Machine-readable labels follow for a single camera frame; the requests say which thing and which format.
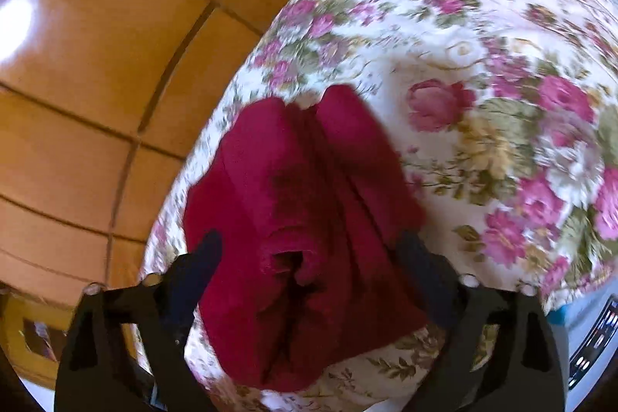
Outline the dark red embroidered sweater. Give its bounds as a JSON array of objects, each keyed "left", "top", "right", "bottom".
[{"left": 182, "top": 85, "right": 427, "bottom": 392}]

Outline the dark striped device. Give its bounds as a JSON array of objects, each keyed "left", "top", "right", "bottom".
[{"left": 568, "top": 295, "right": 617, "bottom": 391}]

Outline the wooden framed furniture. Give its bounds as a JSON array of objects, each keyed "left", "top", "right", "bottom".
[{"left": 1, "top": 281, "right": 86, "bottom": 390}]

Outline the floral bed cover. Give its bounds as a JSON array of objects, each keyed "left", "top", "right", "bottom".
[{"left": 143, "top": 0, "right": 617, "bottom": 411}]

